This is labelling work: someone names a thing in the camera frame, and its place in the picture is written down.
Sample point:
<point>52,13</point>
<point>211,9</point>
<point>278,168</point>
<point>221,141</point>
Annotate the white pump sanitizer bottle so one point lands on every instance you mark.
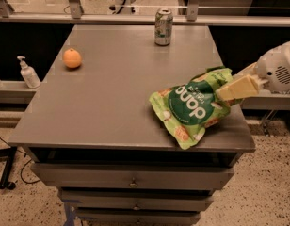
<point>28,73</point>

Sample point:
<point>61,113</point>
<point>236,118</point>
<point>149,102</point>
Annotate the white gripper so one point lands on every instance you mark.
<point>274,67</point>

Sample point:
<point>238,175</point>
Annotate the metal window railing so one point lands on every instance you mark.
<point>194,12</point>

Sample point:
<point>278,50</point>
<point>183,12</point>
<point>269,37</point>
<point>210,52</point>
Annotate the black stand leg with wheel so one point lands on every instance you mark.
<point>8,155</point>

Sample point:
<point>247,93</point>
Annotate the green rice chip bag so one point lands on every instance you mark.
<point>188,110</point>

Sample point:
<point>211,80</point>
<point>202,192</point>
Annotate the orange fruit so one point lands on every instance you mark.
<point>71,58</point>

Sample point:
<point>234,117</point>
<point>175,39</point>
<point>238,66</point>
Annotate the grey drawer cabinet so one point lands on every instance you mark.
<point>93,135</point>

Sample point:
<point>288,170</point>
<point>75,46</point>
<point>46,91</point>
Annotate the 7up soda can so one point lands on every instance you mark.
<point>163,26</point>

